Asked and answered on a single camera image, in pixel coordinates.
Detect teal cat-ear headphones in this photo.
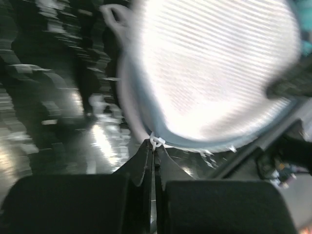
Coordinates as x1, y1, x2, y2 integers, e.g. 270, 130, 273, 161
291, 0, 312, 57

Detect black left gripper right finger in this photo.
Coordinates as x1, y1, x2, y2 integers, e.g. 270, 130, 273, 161
155, 147, 297, 234

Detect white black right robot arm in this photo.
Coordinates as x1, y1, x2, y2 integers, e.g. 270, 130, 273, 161
256, 57, 312, 186

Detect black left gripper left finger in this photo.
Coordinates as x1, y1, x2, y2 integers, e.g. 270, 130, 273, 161
0, 140, 152, 234

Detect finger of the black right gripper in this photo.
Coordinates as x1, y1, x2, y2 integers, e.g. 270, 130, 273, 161
266, 60, 312, 99

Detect white mesh laundry bag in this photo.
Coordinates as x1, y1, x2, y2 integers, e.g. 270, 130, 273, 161
99, 0, 301, 152

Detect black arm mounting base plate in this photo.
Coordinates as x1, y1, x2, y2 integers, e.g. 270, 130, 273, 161
209, 98, 312, 179

